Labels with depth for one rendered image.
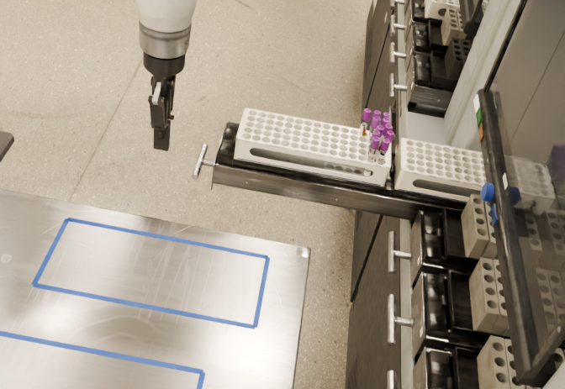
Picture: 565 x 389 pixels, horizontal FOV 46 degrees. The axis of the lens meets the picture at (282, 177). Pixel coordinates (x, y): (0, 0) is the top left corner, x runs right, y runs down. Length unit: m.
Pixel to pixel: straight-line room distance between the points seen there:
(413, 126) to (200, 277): 0.73
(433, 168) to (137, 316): 0.62
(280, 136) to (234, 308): 0.39
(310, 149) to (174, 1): 0.38
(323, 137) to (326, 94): 1.62
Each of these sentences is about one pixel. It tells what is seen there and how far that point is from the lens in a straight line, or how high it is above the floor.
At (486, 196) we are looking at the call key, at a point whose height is 0.98.
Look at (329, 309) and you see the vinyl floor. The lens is 2.11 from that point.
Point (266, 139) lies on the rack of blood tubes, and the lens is 1.27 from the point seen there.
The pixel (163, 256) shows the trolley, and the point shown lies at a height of 0.82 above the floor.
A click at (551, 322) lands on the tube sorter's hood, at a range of 0.87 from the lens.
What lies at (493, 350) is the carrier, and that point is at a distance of 1.04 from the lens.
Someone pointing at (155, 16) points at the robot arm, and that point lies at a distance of 1.15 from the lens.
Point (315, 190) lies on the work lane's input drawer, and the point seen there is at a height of 0.79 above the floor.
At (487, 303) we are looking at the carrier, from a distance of 1.10.
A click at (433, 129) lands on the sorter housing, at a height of 0.73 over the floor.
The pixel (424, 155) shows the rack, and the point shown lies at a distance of 1.32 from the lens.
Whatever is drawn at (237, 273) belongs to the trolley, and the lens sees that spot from 1.09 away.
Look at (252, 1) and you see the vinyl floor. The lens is 3.51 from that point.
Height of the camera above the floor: 1.67
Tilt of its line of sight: 43 degrees down
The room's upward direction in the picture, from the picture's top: 11 degrees clockwise
